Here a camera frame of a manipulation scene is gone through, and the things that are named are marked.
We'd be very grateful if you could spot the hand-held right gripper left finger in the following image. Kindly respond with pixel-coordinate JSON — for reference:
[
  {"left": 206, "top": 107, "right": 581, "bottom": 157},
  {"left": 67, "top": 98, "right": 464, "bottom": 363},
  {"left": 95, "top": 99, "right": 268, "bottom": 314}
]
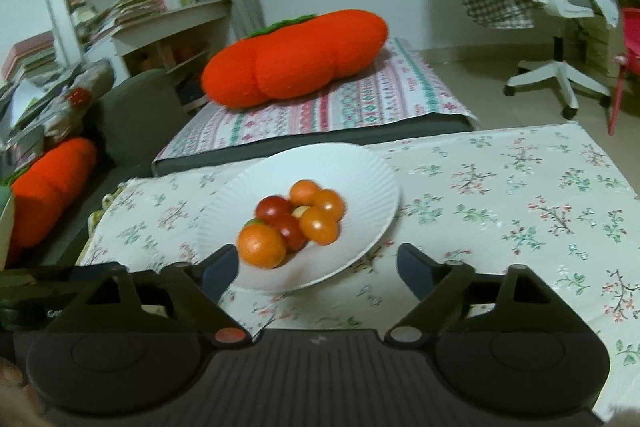
[{"left": 47, "top": 243, "right": 253, "bottom": 350}]

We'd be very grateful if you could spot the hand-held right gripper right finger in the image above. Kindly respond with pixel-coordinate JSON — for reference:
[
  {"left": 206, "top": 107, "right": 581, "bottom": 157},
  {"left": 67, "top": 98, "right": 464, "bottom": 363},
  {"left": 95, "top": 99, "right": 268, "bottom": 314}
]
[{"left": 382, "top": 242, "right": 596, "bottom": 350}]

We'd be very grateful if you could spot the large orange tomato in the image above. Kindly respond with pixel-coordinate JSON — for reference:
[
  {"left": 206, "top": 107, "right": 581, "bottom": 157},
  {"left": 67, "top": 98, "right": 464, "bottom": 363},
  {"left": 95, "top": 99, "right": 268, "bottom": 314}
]
[{"left": 237, "top": 224, "right": 287, "bottom": 269}]

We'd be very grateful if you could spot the red cherry tomato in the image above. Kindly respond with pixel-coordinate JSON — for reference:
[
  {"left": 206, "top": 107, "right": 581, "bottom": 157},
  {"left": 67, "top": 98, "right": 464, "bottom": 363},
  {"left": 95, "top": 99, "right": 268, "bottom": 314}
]
[
  {"left": 255, "top": 195, "right": 292, "bottom": 224},
  {"left": 274, "top": 213, "right": 308, "bottom": 253}
]

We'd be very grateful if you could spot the white ribbed plate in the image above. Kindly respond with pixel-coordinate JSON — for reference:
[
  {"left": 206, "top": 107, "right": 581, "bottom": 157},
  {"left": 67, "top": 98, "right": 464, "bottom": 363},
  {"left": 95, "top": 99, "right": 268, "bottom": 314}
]
[{"left": 197, "top": 143, "right": 402, "bottom": 292}]

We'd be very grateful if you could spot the small orange cherry tomato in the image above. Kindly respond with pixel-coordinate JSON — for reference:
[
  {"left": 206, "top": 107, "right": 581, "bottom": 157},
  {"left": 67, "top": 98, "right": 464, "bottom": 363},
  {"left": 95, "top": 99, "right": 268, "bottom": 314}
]
[
  {"left": 312, "top": 189, "right": 346, "bottom": 222},
  {"left": 299, "top": 205, "right": 340, "bottom": 244},
  {"left": 289, "top": 179, "right": 322, "bottom": 208}
]

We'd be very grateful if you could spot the person's left hand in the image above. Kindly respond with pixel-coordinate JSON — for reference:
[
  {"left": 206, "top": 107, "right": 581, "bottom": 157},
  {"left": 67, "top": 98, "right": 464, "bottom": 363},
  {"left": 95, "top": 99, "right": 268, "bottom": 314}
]
[{"left": 0, "top": 357, "right": 43, "bottom": 427}]

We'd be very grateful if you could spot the floral white tablecloth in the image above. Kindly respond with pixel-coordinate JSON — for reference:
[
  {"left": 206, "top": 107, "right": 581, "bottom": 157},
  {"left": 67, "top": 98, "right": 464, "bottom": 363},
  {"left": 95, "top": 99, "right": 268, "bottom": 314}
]
[{"left": 75, "top": 123, "right": 640, "bottom": 423}]

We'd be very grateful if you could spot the orange plush pillow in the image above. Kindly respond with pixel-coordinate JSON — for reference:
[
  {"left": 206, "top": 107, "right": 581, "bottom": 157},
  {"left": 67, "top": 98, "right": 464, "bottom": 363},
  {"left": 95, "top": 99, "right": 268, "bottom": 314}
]
[{"left": 7, "top": 138, "right": 97, "bottom": 253}]

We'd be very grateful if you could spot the grey sofa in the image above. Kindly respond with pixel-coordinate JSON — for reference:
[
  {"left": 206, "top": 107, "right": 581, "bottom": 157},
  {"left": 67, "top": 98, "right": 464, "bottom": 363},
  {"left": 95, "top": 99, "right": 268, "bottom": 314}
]
[{"left": 0, "top": 69, "right": 201, "bottom": 268}]

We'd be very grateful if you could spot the striped patterned cloth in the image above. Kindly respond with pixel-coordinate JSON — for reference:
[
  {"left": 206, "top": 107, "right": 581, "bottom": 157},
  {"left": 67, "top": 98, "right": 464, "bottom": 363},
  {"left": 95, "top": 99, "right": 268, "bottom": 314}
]
[{"left": 157, "top": 38, "right": 473, "bottom": 160}]

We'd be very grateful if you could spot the grey bag with papers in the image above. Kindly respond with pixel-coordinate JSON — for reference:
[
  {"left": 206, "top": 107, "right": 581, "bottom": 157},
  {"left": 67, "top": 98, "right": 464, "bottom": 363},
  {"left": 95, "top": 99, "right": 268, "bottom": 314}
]
[{"left": 0, "top": 59, "right": 116, "bottom": 158}]

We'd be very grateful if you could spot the strawberry plush toy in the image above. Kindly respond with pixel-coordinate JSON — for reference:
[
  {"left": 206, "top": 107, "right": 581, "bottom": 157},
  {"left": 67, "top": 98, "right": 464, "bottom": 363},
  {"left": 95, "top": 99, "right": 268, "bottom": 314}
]
[{"left": 67, "top": 88, "right": 93, "bottom": 110}]

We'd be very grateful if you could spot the large persimmon plush pillow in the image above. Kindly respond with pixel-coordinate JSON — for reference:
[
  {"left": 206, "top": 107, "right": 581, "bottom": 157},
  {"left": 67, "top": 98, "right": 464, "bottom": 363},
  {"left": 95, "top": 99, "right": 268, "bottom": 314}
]
[{"left": 201, "top": 9, "right": 389, "bottom": 109}]

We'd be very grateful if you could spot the stack of pink books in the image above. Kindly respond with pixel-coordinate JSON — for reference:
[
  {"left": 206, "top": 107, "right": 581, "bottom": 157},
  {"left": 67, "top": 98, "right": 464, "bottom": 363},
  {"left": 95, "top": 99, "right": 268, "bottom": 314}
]
[{"left": 0, "top": 32, "right": 58, "bottom": 80}]

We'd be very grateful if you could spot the white office chair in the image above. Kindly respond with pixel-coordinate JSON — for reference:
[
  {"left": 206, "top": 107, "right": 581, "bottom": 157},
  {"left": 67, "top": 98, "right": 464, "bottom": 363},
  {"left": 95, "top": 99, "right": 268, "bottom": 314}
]
[{"left": 504, "top": 0, "right": 613, "bottom": 120}]

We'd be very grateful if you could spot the white bookshelf with books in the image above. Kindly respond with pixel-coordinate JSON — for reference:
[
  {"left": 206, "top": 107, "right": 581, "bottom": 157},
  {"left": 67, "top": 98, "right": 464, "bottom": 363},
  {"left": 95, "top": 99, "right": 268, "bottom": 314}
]
[{"left": 110, "top": 0, "right": 233, "bottom": 108}]

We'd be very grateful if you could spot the pile of books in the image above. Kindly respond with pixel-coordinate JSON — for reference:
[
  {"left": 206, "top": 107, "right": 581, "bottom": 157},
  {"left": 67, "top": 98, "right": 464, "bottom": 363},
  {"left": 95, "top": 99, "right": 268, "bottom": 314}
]
[{"left": 75, "top": 0, "right": 176, "bottom": 42}]

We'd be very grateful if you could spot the pink plastic chair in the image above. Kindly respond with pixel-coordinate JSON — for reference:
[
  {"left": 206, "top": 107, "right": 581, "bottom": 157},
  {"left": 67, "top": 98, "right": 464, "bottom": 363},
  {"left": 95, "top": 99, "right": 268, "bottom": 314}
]
[{"left": 607, "top": 7, "right": 640, "bottom": 136}]

